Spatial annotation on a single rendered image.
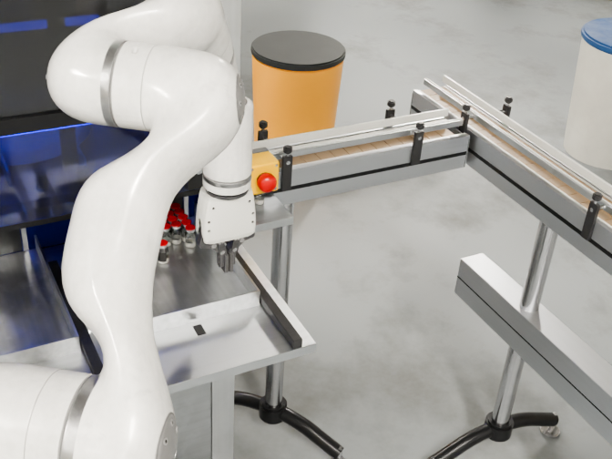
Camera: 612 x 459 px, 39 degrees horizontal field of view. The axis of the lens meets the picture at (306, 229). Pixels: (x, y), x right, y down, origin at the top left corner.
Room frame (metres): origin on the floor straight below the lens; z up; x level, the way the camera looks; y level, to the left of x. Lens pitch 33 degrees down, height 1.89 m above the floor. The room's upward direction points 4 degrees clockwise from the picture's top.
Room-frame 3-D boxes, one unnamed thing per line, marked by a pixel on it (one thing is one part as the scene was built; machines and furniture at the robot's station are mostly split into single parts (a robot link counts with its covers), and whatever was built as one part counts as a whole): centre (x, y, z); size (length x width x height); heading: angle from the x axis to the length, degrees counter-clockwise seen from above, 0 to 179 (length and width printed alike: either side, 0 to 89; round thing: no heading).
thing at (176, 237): (1.45, 0.32, 0.90); 0.18 x 0.02 x 0.05; 119
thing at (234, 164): (1.28, 0.15, 1.23); 0.09 x 0.08 x 0.13; 82
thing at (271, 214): (1.64, 0.12, 0.87); 0.14 x 0.13 x 0.02; 29
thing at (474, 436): (1.78, -0.59, 0.07); 0.50 x 0.08 x 0.14; 119
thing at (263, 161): (1.59, 0.11, 0.99); 0.08 x 0.07 x 0.07; 29
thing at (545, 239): (1.78, -0.59, 0.46); 0.09 x 0.09 x 0.77; 29
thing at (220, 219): (1.28, 0.14, 1.09); 0.10 x 0.07 x 0.11; 119
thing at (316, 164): (1.86, -0.07, 0.92); 0.69 x 0.15 x 0.16; 119
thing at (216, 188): (1.28, 0.14, 1.15); 0.09 x 0.08 x 0.03; 119
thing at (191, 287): (1.37, 0.27, 0.90); 0.34 x 0.26 x 0.04; 29
